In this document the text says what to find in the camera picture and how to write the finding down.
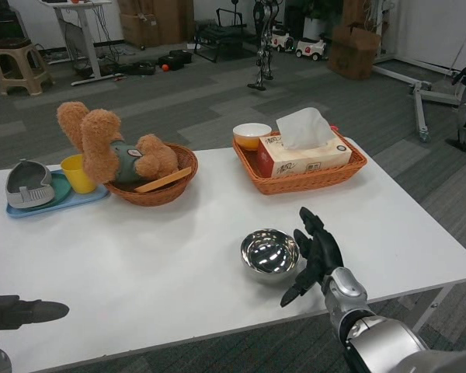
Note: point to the open brown cardboard box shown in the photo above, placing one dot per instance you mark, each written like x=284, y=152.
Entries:
x=353, y=54

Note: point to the silver black humanoid robot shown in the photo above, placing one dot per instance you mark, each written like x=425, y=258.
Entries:
x=264, y=46

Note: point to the green plate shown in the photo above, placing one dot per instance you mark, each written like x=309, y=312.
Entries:
x=62, y=190

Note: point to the black case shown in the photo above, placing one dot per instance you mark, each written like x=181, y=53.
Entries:
x=176, y=59

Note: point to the white and orange bowl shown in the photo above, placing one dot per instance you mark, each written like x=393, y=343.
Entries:
x=250, y=134

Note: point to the brown teddy bear plush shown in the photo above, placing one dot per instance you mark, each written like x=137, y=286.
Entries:
x=97, y=143

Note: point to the white toy car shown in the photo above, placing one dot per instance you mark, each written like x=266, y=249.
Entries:
x=282, y=40
x=310, y=48

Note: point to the yellow plastic cup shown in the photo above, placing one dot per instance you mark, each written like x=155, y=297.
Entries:
x=77, y=175

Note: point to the white standing desk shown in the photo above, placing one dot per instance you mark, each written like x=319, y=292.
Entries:
x=89, y=39

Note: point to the large brown cardboard box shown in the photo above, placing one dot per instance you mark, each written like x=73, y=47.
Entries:
x=174, y=23

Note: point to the orange tissue box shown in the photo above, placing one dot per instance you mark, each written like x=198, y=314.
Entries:
x=307, y=163

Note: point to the shiny metal bowl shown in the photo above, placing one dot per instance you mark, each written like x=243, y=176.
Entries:
x=270, y=254

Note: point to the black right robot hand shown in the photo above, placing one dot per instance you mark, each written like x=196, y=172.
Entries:
x=322, y=252

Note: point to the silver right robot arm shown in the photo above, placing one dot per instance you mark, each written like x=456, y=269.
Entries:
x=380, y=338

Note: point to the grey slip-on shoe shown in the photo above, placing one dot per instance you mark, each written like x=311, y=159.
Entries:
x=27, y=186

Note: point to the white metal gantry stand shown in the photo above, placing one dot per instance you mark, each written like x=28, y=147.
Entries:
x=419, y=101

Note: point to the round wicker basket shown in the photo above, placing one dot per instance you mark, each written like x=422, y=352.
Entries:
x=155, y=198

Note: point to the rectangular orange wicker basket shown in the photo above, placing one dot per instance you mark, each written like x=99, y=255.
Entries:
x=307, y=182

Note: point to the beige plastic stool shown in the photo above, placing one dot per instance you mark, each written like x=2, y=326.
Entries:
x=19, y=62

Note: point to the black folding frame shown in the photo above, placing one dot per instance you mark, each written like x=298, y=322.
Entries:
x=221, y=39

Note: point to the flat orange wooden stick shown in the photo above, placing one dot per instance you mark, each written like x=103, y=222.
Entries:
x=163, y=181

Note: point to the stacked brown cardboard boxes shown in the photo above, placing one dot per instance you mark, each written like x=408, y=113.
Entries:
x=140, y=27

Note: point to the white tissue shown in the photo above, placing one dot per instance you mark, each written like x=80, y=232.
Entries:
x=303, y=128

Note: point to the light blue tray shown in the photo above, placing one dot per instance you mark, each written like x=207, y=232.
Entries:
x=85, y=200

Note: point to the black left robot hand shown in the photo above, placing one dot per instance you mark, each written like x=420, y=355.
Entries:
x=23, y=311

